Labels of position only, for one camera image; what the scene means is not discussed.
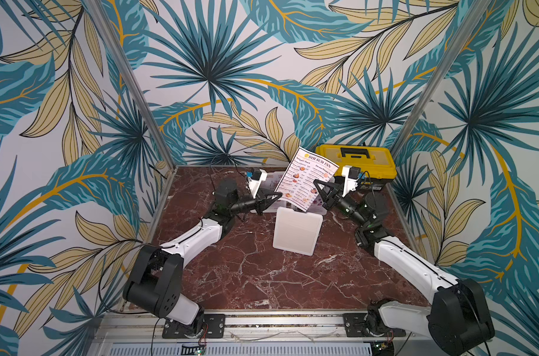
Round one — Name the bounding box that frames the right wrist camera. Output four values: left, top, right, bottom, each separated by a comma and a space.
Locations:
341, 166, 361, 197

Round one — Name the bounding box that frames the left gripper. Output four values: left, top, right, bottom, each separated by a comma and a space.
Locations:
229, 187, 282, 216

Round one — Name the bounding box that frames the white menu rack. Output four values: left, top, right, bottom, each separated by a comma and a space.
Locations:
260, 171, 285, 195
307, 196, 327, 216
272, 207, 323, 256

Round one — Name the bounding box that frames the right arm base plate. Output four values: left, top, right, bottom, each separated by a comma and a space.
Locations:
342, 312, 407, 338

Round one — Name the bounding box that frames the yellow header menu sheet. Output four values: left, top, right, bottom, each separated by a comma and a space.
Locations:
275, 148, 339, 212

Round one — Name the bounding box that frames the yellow black toolbox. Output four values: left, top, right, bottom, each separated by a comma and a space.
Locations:
315, 145, 397, 181

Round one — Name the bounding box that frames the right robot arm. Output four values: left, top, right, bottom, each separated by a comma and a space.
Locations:
314, 179, 496, 355

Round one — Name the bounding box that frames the aluminium front rail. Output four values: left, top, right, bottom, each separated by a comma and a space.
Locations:
87, 309, 443, 355

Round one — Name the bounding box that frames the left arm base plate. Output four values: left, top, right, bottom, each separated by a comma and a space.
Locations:
162, 313, 226, 340

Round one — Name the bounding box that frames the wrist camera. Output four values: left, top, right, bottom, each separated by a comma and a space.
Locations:
341, 166, 361, 197
247, 168, 267, 198

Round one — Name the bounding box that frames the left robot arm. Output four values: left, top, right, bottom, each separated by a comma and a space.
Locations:
123, 179, 282, 335

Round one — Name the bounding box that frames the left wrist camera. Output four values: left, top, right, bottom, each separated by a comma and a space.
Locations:
247, 168, 267, 198

